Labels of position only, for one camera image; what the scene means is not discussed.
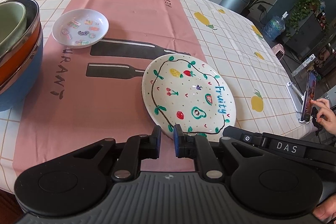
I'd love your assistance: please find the white fruit pattern plate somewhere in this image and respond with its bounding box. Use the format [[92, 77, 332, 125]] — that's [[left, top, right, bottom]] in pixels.
[[141, 53, 236, 141]]

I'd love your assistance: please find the small white sticker dish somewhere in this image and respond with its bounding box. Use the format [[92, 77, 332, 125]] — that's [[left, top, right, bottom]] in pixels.
[[51, 9, 109, 49]]

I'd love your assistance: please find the blue steel bowl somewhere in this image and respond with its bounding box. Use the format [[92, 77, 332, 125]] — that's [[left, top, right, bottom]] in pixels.
[[1, 28, 43, 111]]

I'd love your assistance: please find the orange steel bowl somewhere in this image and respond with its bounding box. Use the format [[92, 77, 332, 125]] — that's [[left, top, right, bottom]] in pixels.
[[1, 0, 41, 84]]

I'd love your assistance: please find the green ceramic bowl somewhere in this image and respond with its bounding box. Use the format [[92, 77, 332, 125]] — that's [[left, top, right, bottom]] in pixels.
[[0, 2, 27, 56]]

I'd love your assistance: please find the person's hand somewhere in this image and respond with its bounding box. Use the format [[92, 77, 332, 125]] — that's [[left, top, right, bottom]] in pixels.
[[310, 98, 336, 135]]

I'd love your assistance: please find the smartphone on stand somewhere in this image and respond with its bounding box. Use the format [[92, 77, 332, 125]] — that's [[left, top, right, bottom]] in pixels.
[[301, 71, 317, 122]]

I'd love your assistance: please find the lemon pattern tablecloth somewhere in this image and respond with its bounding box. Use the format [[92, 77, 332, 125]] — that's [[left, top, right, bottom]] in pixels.
[[1, 0, 313, 193]]

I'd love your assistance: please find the pink space heater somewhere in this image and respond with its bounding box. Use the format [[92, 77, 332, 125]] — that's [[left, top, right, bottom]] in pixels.
[[272, 44, 285, 60]]

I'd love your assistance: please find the blue water bottle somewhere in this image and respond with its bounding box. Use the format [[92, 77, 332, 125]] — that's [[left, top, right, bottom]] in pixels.
[[262, 11, 289, 41]]

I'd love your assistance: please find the grey trash bin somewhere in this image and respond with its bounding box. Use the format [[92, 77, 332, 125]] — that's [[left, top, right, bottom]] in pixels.
[[220, 0, 250, 14]]

